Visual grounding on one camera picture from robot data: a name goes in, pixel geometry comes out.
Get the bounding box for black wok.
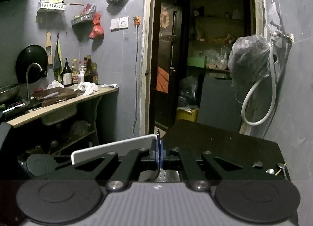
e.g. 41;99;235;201
15;44;49;84

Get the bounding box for row of condiment bottles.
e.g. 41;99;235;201
60;55;99;87

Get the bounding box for red plastic bag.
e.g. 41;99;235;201
88;12;104;40

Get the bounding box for metal bowl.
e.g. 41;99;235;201
0;83;22;104

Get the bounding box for white wire wall rack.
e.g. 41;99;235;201
37;1;66;12

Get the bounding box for sink basin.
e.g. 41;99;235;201
40;102;78;126

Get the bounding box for white hose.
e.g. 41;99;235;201
241;38;278;127

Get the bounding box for wooden lower shelf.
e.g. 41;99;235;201
49;129;97;154

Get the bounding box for grey metal wall rack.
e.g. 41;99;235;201
71;14;94;26

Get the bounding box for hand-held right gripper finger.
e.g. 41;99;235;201
160;147;264;191
49;148;160;191

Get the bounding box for red white packet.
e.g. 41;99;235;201
82;3;97;17

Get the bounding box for dark door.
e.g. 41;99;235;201
149;0;186;129

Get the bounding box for green yellow cloth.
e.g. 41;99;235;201
53;33;63;83

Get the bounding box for green box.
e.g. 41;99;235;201
188;56;207;68

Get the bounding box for white perforated utensil basket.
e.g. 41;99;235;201
71;134;183;182

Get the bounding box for white cloth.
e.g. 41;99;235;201
47;80;64;89
77;82;99;95

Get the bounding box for gooseneck sink faucet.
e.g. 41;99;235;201
25;63;44;102

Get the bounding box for metal kitchen tool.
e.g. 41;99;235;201
276;163;289;179

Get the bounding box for plastic bag with dark contents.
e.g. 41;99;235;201
228;34;272;87

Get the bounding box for door poster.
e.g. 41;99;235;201
156;6;172;94

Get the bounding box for white wall switch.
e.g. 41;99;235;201
111;16;129;31

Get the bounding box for wooden shelf unit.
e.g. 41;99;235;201
186;0;252;75

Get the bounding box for yellow container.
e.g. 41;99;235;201
175;107;199;122

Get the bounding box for black handled knife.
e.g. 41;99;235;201
151;129;164;183

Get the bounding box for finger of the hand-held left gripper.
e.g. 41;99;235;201
54;156;74;169

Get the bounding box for clear hanging plastic bag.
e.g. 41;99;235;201
268;0;284;24

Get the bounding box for dark wooden cutting board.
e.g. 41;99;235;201
33;86;78;107

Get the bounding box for metal wall faucet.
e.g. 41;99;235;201
270;21;294;44

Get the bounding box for black plastic bags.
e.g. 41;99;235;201
178;76;199;108

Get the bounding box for clear bags of food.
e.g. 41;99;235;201
207;47;231;70

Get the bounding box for kitchen knife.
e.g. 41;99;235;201
43;91;60;100

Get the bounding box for wooden hanging board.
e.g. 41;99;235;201
45;32;53;65

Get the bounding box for thin grey cable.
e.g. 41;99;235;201
132;25;145;135

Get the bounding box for grey cabinet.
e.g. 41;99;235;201
198;71;245;132

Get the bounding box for wooden kitchen counter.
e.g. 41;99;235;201
6;86;119;129

